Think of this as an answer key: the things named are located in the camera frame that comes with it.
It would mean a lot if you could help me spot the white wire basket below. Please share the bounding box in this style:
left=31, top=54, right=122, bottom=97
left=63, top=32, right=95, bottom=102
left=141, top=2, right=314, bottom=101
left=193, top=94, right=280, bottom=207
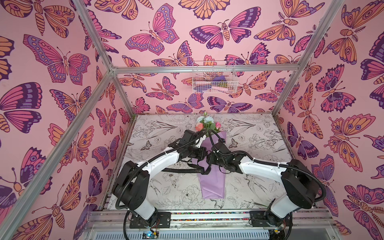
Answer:
left=191, top=61, right=239, bottom=95

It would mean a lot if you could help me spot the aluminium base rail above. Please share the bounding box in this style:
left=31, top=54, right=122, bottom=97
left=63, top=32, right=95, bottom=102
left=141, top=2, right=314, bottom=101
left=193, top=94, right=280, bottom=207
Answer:
left=82, top=209, right=343, bottom=240

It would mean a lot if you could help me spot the white fake flower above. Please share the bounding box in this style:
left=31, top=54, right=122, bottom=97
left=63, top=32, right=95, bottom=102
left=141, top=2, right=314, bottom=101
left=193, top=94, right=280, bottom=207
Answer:
left=197, top=112, right=215, bottom=124

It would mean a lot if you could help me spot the orange pink fake rose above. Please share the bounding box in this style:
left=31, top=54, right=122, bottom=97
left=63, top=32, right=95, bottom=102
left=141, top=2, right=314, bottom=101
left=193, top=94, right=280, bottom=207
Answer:
left=195, top=123, right=204, bottom=132

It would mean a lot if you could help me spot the black printed ribbon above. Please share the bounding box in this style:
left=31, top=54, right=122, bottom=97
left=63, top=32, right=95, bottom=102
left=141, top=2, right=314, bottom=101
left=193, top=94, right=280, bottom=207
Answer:
left=162, top=159, right=212, bottom=175

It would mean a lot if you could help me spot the aluminium frame structure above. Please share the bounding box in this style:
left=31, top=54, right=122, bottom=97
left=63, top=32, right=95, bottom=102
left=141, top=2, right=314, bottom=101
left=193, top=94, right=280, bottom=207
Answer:
left=1, top=1, right=344, bottom=240

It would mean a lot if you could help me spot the purple pink wrapping paper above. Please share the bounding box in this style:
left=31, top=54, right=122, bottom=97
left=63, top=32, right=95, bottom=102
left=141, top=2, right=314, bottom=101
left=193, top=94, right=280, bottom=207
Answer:
left=198, top=131, right=227, bottom=200

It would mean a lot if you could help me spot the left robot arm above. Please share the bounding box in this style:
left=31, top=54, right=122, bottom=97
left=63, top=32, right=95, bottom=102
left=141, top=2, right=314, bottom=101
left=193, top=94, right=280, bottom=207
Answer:
left=112, top=130, right=207, bottom=228

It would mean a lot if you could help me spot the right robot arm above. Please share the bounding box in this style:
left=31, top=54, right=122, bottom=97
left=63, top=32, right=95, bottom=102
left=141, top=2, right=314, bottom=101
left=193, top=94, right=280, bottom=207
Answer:
left=208, top=141, right=327, bottom=228

